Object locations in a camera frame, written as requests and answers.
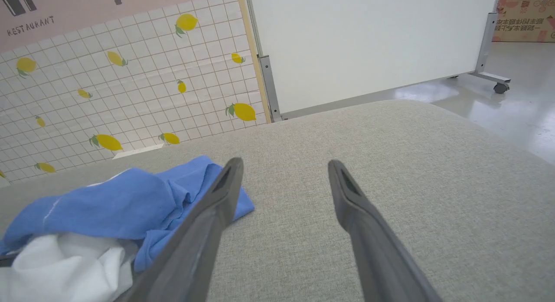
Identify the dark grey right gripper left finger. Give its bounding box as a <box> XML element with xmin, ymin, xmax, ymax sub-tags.
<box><xmin>115</xmin><ymin>157</ymin><xmax>244</xmax><ymax>302</ymax></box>

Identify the white board partition on stand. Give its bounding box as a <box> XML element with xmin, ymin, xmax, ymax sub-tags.
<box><xmin>244</xmin><ymin>0</ymin><xmax>511</xmax><ymax>123</ymax></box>

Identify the blue and white shirt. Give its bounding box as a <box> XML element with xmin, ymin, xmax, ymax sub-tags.
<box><xmin>0</xmin><ymin>156</ymin><xmax>255</xmax><ymax>302</ymax></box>

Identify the lemon print tile partition panel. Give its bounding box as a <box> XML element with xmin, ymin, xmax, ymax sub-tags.
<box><xmin>0</xmin><ymin>0</ymin><xmax>272</xmax><ymax>184</ymax></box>

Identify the printed cardboard box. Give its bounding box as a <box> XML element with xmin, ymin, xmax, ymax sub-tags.
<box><xmin>492</xmin><ymin>0</ymin><xmax>555</xmax><ymax>42</ymax></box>

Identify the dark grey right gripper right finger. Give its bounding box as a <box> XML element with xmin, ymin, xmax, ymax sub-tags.
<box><xmin>328</xmin><ymin>159</ymin><xmax>443</xmax><ymax>302</ymax></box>

